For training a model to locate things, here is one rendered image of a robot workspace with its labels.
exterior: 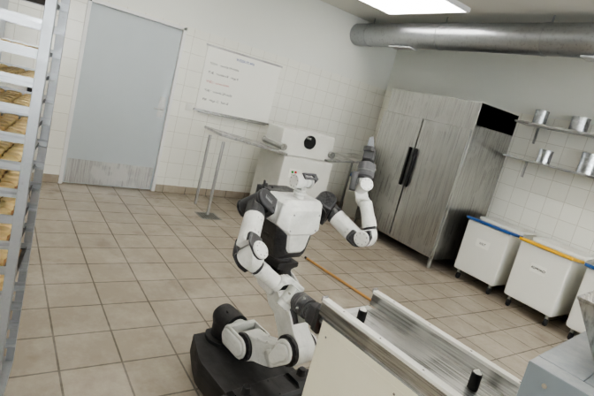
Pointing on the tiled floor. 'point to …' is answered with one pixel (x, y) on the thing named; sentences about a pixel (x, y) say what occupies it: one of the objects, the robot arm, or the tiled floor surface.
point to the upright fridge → (436, 169)
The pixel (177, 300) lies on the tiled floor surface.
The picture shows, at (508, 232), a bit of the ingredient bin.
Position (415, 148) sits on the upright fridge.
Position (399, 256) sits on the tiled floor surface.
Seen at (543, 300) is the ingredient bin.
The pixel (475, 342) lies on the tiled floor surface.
